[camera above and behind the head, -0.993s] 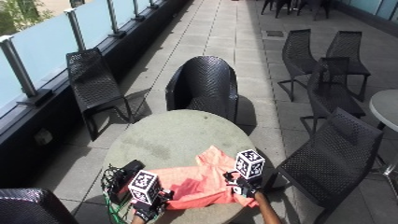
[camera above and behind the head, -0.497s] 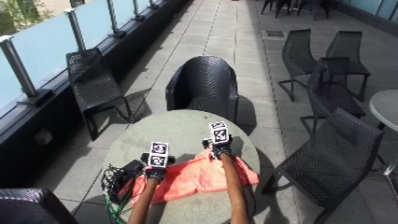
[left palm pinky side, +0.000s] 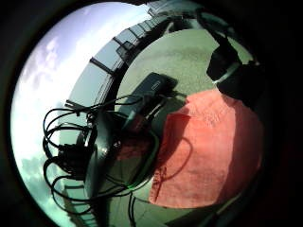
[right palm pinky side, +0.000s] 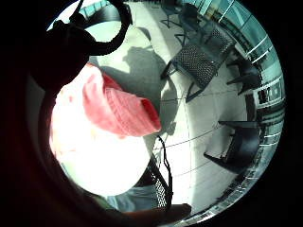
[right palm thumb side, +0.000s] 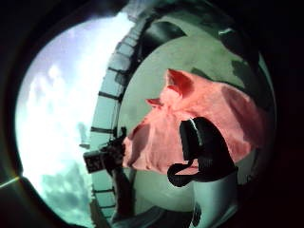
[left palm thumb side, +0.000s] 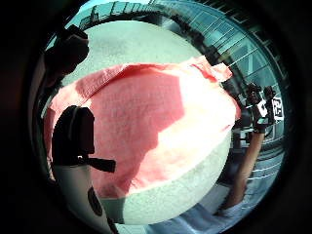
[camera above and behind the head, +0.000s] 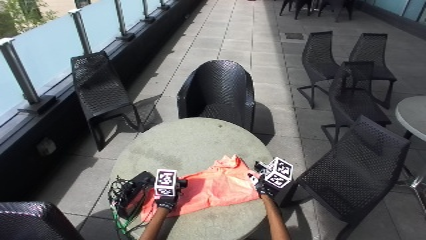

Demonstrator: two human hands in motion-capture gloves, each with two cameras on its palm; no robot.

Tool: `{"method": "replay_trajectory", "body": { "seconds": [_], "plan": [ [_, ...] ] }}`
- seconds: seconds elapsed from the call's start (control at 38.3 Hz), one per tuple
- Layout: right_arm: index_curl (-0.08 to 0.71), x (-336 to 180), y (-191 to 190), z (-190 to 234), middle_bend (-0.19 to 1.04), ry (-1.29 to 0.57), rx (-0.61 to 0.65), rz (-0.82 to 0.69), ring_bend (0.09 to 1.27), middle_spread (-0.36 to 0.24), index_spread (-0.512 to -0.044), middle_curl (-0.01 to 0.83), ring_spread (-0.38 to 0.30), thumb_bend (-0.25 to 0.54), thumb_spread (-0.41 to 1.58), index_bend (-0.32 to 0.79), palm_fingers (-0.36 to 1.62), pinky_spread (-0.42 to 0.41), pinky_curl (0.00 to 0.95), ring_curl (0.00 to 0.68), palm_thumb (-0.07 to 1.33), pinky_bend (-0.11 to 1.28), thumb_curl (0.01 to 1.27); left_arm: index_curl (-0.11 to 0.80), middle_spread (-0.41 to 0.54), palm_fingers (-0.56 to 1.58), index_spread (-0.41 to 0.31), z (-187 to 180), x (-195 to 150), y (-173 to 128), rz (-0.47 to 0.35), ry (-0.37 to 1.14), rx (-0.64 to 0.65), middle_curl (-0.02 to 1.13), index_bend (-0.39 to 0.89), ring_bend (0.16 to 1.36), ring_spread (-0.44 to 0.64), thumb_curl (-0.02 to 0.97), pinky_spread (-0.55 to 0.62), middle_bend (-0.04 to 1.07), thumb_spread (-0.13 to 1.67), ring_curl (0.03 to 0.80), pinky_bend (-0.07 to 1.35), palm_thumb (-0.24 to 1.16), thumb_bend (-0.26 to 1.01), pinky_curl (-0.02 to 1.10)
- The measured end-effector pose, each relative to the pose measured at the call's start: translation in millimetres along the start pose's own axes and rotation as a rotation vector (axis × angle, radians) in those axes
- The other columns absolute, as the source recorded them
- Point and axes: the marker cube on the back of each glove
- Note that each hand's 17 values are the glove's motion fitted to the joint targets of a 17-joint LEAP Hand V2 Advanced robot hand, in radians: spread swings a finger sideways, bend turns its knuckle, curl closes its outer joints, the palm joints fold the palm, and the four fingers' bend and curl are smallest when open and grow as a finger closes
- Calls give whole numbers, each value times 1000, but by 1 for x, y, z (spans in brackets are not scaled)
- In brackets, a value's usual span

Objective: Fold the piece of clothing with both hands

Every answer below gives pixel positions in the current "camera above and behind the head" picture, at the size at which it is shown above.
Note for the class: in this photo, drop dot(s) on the person's left hand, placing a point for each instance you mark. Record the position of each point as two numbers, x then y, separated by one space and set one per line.
168 201

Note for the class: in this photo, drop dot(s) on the person's right hand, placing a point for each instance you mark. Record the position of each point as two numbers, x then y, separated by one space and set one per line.
264 188

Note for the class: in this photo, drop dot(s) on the black perforated plastic chair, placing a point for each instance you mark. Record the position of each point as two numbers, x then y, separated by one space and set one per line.
100 90
318 63
371 56
353 96
354 173

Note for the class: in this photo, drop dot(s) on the white marker cube left glove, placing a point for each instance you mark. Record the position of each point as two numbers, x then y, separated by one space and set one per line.
165 182

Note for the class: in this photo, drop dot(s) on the glass balcony railing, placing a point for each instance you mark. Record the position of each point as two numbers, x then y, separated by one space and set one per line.
53 50

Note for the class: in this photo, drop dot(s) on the black electronics box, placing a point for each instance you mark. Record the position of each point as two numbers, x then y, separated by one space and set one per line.
132 193

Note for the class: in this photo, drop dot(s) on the round grey table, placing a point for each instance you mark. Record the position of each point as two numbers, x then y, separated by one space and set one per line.
190 156
413 115

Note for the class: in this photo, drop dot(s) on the black wicker tub chair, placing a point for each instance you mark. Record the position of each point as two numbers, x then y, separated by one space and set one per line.
218 93
31 221

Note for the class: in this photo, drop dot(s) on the white marker cube glove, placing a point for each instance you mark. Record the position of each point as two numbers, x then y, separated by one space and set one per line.
278 173
165 182

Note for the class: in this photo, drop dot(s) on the white marker cube right glove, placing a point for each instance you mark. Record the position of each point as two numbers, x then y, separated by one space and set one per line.
278 173

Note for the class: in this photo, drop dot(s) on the orange cloth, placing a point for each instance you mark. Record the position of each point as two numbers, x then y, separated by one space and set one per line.
213 188

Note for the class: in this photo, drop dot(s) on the group of black chairs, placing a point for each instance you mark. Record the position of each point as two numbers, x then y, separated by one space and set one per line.
317 6

